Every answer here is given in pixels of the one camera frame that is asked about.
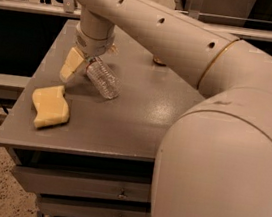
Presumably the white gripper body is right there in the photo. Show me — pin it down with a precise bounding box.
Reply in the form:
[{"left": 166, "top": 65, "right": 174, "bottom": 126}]
[{"left": 75, "top": 25, "right": 115, "bottom": 58}]

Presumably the clear plastic water bottle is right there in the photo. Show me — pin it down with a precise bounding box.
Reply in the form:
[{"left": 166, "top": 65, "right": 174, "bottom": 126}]
[{"left": 86, "top": 57, "right": 121, "bottom": 100}]

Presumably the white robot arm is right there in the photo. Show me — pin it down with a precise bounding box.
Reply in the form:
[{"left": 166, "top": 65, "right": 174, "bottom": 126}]
[{"left": 77, "top": 0, "right": 272, "bottom": 217}]

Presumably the orange soda can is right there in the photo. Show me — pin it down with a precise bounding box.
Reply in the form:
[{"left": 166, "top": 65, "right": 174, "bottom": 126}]
[{"left": 153, "top": 57, "right": 166, "bottom": 67}]

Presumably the yellow sponge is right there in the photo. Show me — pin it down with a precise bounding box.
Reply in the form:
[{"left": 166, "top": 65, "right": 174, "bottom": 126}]
[{"left": 32, "top": 85, "right": 70, "bottom": 128}]

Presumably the grey drawer cabinet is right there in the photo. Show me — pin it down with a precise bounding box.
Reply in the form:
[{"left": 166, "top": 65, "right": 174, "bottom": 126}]
[{"left": 0, "top": 21, "right": 202, "bottom": 208}]

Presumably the top grey drawer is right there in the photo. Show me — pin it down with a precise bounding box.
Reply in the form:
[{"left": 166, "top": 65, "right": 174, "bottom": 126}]
[{"left": 12, "top": 166, "right": 151, "bottom": 203}]

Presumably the middle grey drawer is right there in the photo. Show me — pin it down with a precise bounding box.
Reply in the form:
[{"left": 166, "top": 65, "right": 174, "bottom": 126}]
[{"left": 37, "top": 197, "right": 151, "bottom": 217}]

